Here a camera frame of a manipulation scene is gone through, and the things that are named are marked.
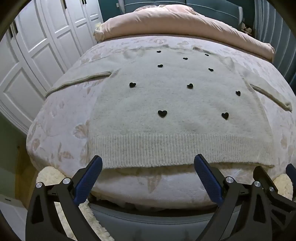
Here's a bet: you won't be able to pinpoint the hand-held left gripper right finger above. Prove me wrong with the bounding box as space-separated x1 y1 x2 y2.
194 153 273 241

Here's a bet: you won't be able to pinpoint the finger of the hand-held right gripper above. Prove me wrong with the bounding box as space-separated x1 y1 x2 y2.
286 163 296 184
253 165 296 233

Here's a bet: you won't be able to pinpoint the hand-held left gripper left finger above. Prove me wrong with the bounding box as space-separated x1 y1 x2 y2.
25 155 103 241

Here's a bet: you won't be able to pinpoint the cream sweater with black hearts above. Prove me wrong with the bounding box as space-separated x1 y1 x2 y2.
46 44 293 168

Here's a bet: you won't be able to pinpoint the white fluffy rug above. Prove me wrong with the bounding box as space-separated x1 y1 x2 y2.
36 166 294 241

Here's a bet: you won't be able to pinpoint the white panelled wardrobe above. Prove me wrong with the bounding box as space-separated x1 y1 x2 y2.
0 0 103 136

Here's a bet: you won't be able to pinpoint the grey-blue curtain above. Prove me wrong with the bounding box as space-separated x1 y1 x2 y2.
253 0 296 84

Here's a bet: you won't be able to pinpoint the small figurines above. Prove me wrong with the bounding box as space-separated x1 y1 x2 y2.
240 22 253 35

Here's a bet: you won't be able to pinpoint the pink duvet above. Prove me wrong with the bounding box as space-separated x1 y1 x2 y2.
93 4 275 62

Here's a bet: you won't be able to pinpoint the teal padded headboard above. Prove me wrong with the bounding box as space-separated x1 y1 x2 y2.
117 0 244 29

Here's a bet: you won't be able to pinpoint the grey bed frame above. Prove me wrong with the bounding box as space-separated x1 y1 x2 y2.
89 198 242 241

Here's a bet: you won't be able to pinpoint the white cabinet with black handle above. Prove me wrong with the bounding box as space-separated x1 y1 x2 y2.
0 193 30 241

